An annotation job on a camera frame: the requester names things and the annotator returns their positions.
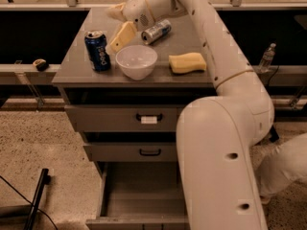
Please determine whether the middle grey drawer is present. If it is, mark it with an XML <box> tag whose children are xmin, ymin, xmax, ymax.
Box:
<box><xmin>83</xmin><ymin>142</ymin><xmax>177</xmax><ymax>162</ymax></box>

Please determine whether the top grey drawer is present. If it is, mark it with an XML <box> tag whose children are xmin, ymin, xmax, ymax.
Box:
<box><xmin>65</xmin><ymin>105</ymin><xmax>177</xmax><ymax>132</ymax></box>

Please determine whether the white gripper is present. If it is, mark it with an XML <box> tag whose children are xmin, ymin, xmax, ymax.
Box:
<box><xmin>106</xmin><ymin>0</ymin><xmax>154</xmax><ymax>52</ymax></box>

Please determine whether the bottom grey drawer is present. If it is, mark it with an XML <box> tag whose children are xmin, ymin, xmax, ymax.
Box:
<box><xmin>86</xmin><ymin>162</ymin><xmax>190</xmax><ymax>230</ymax></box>

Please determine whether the yellow sponge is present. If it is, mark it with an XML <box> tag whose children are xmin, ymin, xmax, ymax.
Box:
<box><xmin>169</xmin><ymin>53</ymin><xmax>206</xmax><ymax>74</ymax></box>

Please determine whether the grey drawer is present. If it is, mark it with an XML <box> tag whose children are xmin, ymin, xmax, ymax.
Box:
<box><xmin>65</xmin><ymin>105</ymin><xmax>177</xmax><ymax>132</ymax></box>
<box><xmin>86</xmin><ymin>162</ymin><xmax>190</xmax><ymax>230</ymax></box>
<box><xmin>83</xmin><ymin>142</ymin><xmax>177</xmax><ymax>162</ymax></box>

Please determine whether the silver can lying down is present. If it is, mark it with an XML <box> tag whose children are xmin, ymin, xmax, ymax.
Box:
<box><xmin>141</xmin><ymin>19</ymin><xmax>172</xmax><ymax>45</ymax></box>

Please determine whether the black bar with cable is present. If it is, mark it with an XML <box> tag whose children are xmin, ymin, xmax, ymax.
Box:
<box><xmin>0</xmin><ymin>169</ymin><xmax>59</xmax><ymax>230</ymax></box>

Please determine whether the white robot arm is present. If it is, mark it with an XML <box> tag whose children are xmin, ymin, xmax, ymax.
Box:
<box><xmin>107</xmin><ymin>0</ymin><xmax>274</xmax><ymax>230</ymax></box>

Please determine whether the clear plastic water bottle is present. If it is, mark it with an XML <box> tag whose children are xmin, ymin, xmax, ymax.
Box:
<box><xmin>259</xmin><ymin>43</ymin><xmax>276</xmax><ymax>73</ymax></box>

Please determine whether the blue pepsi can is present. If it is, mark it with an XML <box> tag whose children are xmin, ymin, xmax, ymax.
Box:
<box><xmin>84</xmin><ymin>30</ymin><xmax>111</xmax><ymax>72</ymax></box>

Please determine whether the grey drawer cabinet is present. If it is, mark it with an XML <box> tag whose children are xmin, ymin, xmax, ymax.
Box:
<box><xmin>51</xmin><ymin>5</ymin><xmax>224</xmax><ymax>165</ymax></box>

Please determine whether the black stand leg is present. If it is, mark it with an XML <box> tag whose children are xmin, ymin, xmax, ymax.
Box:
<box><xmin>270</xmin><ymin>126</ymin><xmax>279</xmax><ymax>143</ymax></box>

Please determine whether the tan sneaker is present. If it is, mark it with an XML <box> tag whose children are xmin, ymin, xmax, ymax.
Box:
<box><xmin>260</xmin><ymin>196</ymin><xmax>271</xmax><ymax>205</ymax></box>

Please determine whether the white ceramic bowl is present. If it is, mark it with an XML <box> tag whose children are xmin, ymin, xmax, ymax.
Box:
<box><xmin>115</xmin><ymin>45</ymin><xmax>157</xmax><ymax>81</ymax></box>

